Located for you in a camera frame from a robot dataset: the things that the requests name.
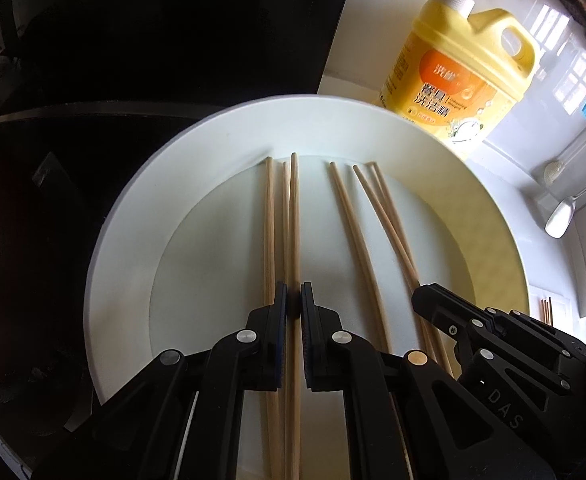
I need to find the metal cooking spatula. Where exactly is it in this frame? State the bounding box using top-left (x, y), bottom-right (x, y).
top-left (544, 180), bottom-right (586, 239)

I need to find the yellow detergent pump bottle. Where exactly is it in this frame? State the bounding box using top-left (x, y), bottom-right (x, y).
top-left (378, 0), bottom-right (541, 161)

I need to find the white round basin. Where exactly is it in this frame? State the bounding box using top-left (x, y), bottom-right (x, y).
top-left (83, 95), bottom-right (531, 480)

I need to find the black gas stove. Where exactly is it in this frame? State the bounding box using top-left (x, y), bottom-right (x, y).
top-left (0, 100), bottom-right (138, 480)

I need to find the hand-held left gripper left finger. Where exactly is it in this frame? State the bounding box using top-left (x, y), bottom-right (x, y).
top-left (33, 280), bottom-right (290, 480)

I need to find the long wooden chopstick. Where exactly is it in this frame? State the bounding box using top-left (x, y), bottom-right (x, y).
top-left (368, 161), bottom-right (439, 358)
top-left (290, 152), bottom-right (303, 480)
top-left (351, 164), bottom-right (455, 376)
top-left (281, 161), bottom-right (293, 480)
top-left (327, 161), bottom-right (393, 353)
top-left (264, 156), bottom-right (283, 480)

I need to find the white plastic cutting board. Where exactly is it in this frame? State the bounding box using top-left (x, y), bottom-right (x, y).
top-left (528, 280), bottom-right (586, 331)

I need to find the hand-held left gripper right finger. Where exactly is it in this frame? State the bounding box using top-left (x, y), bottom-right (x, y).
top-left (299, 281), bottom-right (556, 480)

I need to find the black range hood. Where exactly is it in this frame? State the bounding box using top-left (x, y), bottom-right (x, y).
top-left (0, 0), bottom-right (360, 111)

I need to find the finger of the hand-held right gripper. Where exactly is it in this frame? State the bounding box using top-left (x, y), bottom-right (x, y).
top-left (412, 284), bottom-right (586, 478)

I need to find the white long-handled bottle brush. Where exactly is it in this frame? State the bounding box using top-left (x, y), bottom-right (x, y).
top-left (543, 110), bottom-right (586, 186)

